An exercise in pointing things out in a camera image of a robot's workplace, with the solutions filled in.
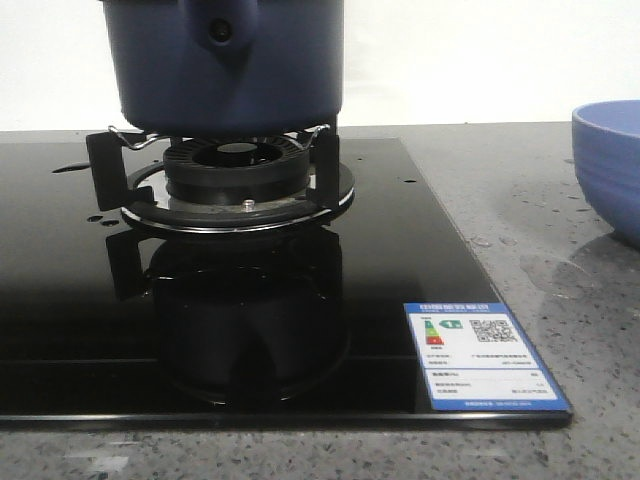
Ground light blue ribbed bowl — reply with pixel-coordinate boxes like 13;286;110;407
572;99;639;248

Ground black pot support grate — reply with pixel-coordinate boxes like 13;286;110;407
86;124;355;235

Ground dark blue cooking pot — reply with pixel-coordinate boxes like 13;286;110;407
102;0;344;137

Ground black round gas burner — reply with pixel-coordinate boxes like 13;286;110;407
163;138;310;205

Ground blue white energy label sticker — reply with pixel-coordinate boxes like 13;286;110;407
404;302;570;413

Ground black glass gas cooktop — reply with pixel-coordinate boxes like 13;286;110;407
1;139;572;430

